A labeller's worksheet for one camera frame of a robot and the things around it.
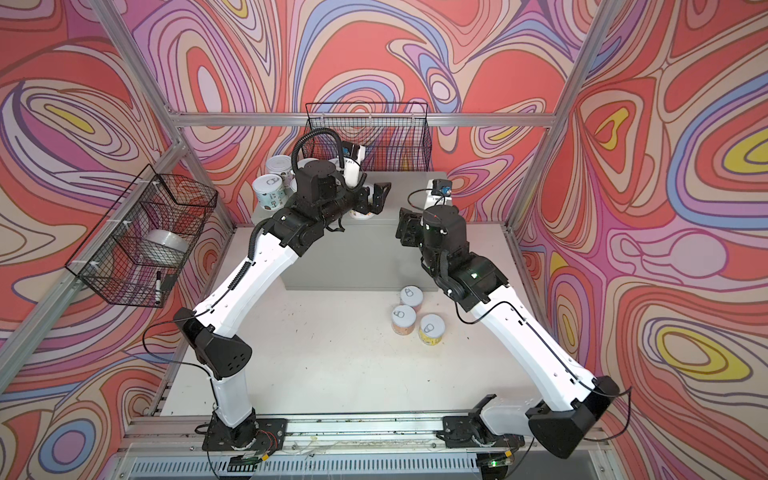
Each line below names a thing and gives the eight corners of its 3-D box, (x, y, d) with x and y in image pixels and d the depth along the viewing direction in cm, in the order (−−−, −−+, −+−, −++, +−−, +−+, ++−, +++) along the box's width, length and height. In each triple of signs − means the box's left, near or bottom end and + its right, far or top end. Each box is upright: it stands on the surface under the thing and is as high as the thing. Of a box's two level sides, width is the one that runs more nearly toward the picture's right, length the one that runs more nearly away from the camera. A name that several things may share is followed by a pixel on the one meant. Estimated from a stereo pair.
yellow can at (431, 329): (420, 345, 90) (421, 337, 85) (418, 323, 95) (420, 314, 90) (443, 345, 90) (446, 337, 85) (441, 323, 95) (443, 314, 90)
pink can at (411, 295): (396, 303, 99) (396, 294, 94) (407, 290, 102) (408, 280, 98) (415, 315, 96) (416, 307, 91) (426, 301, 99) (427, 292, 95)
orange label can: (391, 335, 91) (391, 328, 87) (391, 311, 96) (391, 304, 92) (416, 335, 91) (417, 328, 87) (414, 311, 96) (415, 304, 92)
